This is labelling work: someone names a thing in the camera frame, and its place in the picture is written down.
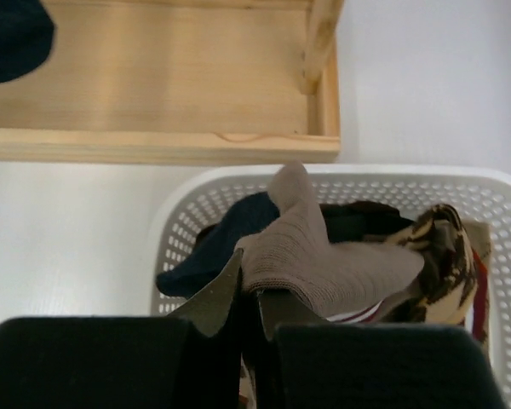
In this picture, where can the navy sock with bear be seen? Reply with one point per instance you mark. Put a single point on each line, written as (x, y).
(247, 216)

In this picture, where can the dark navy sock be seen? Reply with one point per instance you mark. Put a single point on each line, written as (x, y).
(26, 37)

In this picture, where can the argyle patterned sock in basket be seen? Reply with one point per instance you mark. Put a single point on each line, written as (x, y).
(477, 319)

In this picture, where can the black sock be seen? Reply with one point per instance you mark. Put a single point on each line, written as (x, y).
(354, 221)

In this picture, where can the wooden clothes rack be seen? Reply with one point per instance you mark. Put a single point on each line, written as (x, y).
(180, 82)

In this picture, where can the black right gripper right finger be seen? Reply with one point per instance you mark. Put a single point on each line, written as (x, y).
(304, 361)

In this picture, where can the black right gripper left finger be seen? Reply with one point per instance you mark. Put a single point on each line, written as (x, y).
(189, 358)

